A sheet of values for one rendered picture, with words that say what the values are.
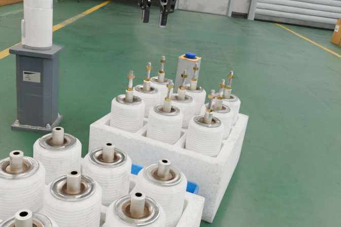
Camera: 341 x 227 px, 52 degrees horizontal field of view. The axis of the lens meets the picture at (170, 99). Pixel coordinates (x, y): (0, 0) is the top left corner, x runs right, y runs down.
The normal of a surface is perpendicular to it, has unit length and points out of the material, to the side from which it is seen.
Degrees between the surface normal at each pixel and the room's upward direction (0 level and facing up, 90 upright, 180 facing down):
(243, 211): 0
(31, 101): 90
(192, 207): 0
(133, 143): 90
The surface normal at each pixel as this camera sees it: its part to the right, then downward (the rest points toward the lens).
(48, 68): 0.69, 0.35
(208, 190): -0.36, 0.28
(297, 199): 0.13, -0.93
